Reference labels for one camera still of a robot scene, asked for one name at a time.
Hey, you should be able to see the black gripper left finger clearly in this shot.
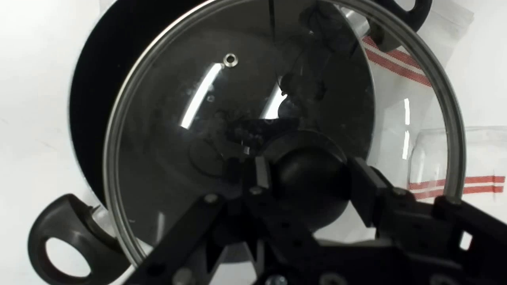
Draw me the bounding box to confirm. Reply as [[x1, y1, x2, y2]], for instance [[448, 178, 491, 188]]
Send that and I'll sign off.
[[123, 155, 272, 285]]

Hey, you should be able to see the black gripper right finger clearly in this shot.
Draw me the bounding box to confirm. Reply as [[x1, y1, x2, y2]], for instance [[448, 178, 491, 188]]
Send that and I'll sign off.
[[345, 155, 507, 250]]

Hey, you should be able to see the glass lid with black knob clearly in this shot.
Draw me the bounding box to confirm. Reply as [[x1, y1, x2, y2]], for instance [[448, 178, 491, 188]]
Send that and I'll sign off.
[[101, 0, 467, 267]]

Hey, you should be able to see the black cooking pot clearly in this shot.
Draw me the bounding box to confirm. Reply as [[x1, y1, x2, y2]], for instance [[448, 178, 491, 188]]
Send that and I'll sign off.
[[27, 0, 434, 285]]

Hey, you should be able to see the white towel with red stripes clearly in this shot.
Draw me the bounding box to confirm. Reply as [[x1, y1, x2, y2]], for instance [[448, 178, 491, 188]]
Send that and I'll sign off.
[[361, 4, 507, 212]]

